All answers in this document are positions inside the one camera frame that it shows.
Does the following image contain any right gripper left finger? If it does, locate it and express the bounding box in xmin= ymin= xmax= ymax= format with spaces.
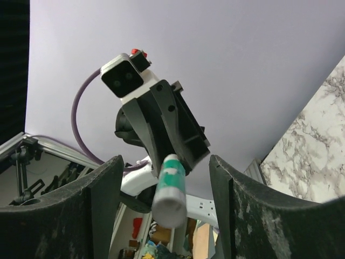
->
xmin=1 ymin=155 xmax=123 ymax=258

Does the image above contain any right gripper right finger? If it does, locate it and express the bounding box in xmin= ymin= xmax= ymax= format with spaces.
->
xmin=209 ymin=155 xmax=344 ymax=258

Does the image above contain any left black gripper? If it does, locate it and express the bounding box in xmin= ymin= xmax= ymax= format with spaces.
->
xmin=115 ymin=80 xmax=210 ymax=172

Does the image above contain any green white glue stick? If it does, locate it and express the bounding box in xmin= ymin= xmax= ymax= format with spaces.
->
xmin=151 ymin=154 xmax=187 ymax=229

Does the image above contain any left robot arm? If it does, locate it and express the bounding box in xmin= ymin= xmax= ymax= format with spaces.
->
xmin=115 ymin=80 xmax=218 ymax=228

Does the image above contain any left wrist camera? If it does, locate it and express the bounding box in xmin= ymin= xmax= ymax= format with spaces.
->
xmin=100 ymin=49 xmax=160 ymax=105

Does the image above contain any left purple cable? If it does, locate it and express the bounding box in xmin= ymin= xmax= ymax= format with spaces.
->
xmin=70 ymin=67 xmax=151 ymax=171

